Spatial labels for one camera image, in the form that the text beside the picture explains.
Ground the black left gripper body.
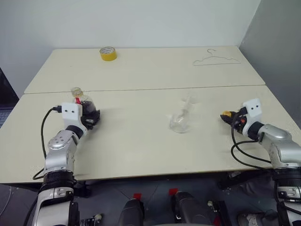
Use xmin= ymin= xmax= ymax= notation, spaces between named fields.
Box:
xmin=80 ymin=113 xmax=95 ymax=130

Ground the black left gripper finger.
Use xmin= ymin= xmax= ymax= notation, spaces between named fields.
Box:
xmin=92 ymin=109 xmax=102 ymax=126

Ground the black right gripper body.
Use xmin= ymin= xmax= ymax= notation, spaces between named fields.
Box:
xmin=231 ymin=108 xmax=247 ymax=135

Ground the dark liquid plastic bottle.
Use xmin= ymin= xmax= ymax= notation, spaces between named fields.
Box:
xmin=71 ymin=87 xmax=98 ymax=118

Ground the clear glass flask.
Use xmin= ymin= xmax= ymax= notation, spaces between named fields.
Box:
xmin=167 ymin=94 xmax=198 ymax=135

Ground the yellow tape roll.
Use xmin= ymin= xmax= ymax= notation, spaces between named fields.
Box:
xmin=98 ymin=46 xmax=118 ymax=63

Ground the grey fabric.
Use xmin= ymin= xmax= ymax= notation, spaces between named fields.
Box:
xmin=231 ymin=175 xmax=277 ymax=214

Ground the black laptop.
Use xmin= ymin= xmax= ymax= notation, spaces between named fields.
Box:
xmin=0 ymin=67 xmax=21 ymax=128

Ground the dark rounded shape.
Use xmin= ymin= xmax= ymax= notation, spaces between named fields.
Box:
xmin=172 ymin=191 xmax=213 ymax=226
xmin=117 ymin=198 xmax=146 ymax=226

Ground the grey sneaker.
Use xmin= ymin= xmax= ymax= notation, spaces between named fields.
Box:
xmin=237 ymin=211 xmax=278 ymax=226

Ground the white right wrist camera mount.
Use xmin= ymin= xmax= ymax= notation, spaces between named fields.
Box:
xmin=242 ymin=98 xmax=263 ymax=137

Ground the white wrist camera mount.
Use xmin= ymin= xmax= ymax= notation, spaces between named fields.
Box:
xmin=242 ymin=98 xmax=263 ymax=137
xmin=61 ymin=102 xmax=88 ymax=137

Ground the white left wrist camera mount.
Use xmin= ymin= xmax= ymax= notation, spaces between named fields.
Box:
xmin=61 ymin=102 xmax=88 ymax=137

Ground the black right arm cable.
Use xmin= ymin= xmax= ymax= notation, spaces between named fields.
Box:
xmin=230 ymin=121 xmax=276 ymax=170

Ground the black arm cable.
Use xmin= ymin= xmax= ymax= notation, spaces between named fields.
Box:
xmin=230 ymin=121 xmax=276 ymax=170
xmin=32 ymin=106 xmax=63 ymax=181

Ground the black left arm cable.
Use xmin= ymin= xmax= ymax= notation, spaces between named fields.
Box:
xmin=32 ymin=106 xmax=63 ymax=181

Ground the white wire clothes hanger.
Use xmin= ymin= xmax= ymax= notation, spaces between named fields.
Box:
xmin=193 ymin=48 xmax=242 ymax=67

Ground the black table frame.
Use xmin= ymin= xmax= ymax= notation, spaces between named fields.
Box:
xmin=9 ymin=180 xmax=92 ymax=199
xmin=218 ymin=172 xmax=276 ymax=190

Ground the small black floor bracket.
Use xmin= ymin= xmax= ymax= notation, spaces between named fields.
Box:
xmin=206 ymin=200 xmax=228 ymax=226
xmin=79 ymin=213 xmax=103 ymax=226

